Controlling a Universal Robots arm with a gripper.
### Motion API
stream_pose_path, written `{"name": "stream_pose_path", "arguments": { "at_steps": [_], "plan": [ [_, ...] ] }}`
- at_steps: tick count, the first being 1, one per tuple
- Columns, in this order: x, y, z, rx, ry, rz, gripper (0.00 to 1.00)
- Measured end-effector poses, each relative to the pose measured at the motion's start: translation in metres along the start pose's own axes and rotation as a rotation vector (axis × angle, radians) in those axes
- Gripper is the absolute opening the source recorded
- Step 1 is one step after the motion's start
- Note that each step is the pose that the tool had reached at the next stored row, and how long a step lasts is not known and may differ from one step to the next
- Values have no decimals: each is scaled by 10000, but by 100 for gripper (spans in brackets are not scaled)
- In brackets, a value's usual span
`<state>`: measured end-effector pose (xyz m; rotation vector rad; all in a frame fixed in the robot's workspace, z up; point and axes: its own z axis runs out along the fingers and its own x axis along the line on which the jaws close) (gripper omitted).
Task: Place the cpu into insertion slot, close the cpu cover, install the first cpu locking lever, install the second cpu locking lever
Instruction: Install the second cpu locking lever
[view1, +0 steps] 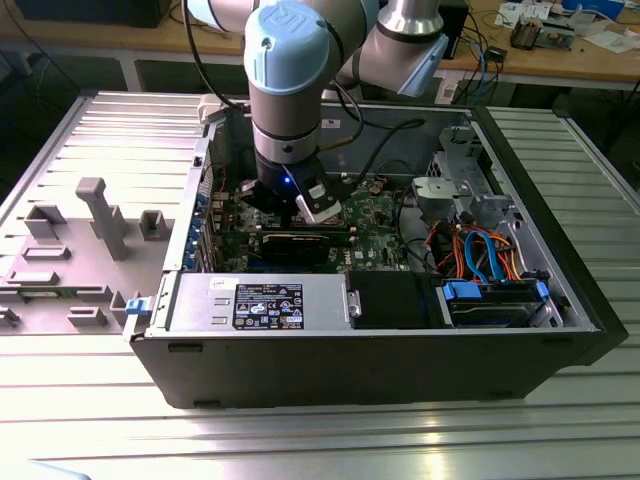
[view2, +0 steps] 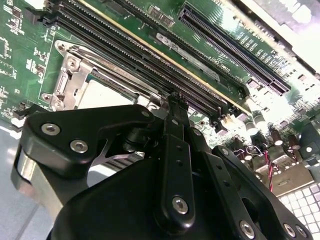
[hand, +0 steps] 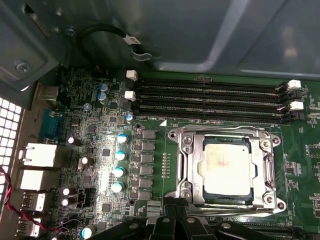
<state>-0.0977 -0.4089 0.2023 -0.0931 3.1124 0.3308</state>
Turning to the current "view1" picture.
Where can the metal rear port block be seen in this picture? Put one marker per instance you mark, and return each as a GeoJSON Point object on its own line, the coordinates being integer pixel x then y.
{"type": "Point", "coordinates": [219, 201]}

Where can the grey power supply unit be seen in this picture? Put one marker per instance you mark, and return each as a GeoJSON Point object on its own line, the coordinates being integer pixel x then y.
{"type": "Point", "coordinates": [200, 305]}

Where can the blue box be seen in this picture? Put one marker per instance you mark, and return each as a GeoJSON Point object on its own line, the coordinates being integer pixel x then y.
{"type": "Point", "coordinates": [595, 7]}

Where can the blue case latch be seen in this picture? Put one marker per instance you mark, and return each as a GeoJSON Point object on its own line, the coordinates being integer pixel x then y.
{"type": "Point", "coordinates": [136, 307]}

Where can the RAM slot black clips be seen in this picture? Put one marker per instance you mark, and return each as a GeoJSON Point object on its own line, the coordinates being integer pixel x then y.
{"type": "Point", "coordinates": [250, 230]}

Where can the pale grey case latch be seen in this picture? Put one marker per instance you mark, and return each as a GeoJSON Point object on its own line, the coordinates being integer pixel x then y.
{"type": "Point", "coordinates": [210, 107]}

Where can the white printed papers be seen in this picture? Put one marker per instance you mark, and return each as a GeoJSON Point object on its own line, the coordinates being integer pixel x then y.
{"type": "Point", "coordinates": [510, 12]}

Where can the large black box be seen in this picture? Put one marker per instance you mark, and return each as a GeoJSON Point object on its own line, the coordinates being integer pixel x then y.
{"type": "Point", "coordinates": [90, 12]}

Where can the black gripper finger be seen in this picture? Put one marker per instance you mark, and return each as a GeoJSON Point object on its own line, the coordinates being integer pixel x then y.
{"type": "Point", "coordinates": [260, 195]}
{"type": "Point", "coordinates": [341, 189]}

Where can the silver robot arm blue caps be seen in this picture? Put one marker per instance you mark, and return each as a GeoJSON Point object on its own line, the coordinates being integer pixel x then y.
{"type": "Point", "coordinates": [285, 100]}

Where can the hard disk blue carrier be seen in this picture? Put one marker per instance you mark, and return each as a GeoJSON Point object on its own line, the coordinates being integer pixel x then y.
{"type": "Point", "coordinates": [492, 314]}

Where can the white camera black bracket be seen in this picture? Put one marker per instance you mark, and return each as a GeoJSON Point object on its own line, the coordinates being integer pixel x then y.
{"type": "Point", "coordinates": [317, 200]}

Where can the metal heatsink cooler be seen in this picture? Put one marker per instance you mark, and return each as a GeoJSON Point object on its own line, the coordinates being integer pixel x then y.
{"type": "Point", "coordinates": [525, 34]}

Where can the pale blue rounded object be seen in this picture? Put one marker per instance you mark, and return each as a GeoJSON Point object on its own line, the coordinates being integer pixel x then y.
{"type": "Point", "coordinates": [60, 472]}

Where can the tall black box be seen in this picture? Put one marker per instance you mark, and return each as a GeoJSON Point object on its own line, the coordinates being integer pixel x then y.
{"type": "Point", "coordinates": [459, 25]}

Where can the small black box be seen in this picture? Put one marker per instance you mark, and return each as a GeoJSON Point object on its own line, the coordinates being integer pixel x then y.
{"type": "Point", "coordinates": [496, 53]}

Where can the green RAM stick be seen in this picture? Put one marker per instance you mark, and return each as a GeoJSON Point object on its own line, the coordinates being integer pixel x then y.
{"type": "Point", "coordinates": [42, 295]}

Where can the blue card retention clip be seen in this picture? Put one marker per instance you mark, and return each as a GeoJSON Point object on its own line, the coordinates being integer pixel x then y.
{"type": "Point", "coordinates": [192, 246]}
{"type": "Point", "coordinates": [196, 223]}
{"type": "Point", "coordinates": [188, 261]}
{"type": "Point", "coordinates": [201, 201]}

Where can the grey metal device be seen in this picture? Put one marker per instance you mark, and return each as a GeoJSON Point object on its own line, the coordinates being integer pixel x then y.
{"type": "Point", "coordinates": [555, 35]}

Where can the black plastic shroud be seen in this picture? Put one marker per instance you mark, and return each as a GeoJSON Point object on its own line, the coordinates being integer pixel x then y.
{"type": "Point", "coordinates": [390, 300]}

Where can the metal drive cage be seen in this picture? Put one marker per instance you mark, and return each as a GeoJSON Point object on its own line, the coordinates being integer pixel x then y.
{"type": "Point", "coordinates": [460, 167]}

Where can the RAM slot white clips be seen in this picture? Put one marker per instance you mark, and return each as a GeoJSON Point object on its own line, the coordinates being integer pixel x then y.
{"type": "Point", "coordinates": [340, 239]}

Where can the round coin battery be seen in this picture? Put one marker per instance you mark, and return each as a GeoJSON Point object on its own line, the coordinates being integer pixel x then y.
{"type": "Point", "coordinates": [375, 188]}

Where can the wooden workbench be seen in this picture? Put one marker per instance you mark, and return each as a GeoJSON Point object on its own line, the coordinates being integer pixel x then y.
{"type": "Point", "coordinates": [150, 40]}

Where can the black graphics card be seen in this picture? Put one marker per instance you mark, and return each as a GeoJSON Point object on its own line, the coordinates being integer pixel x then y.
{"type": "Point", "coordinates": [295, 248]}

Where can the white paper sheet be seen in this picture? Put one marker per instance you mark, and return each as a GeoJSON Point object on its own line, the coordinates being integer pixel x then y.
{"type": "Point", "coordinates": [612, 42]}

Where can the black open PC case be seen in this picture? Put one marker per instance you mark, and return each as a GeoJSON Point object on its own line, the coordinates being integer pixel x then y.
{"type": "Point", "coordinates": [350, 370]}

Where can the green motherboard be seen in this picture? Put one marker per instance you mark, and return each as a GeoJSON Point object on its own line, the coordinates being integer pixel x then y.
{"type": "Point", "coordinates": [372, 235]}

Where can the grey parts rack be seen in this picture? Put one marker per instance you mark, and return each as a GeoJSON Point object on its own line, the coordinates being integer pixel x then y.
{"type": "Point", "coordinates": [80, 260]}

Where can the small white labelled box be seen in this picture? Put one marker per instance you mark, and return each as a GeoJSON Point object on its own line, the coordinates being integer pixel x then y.
{"type": "Point", "coordinates": [448, 92]}

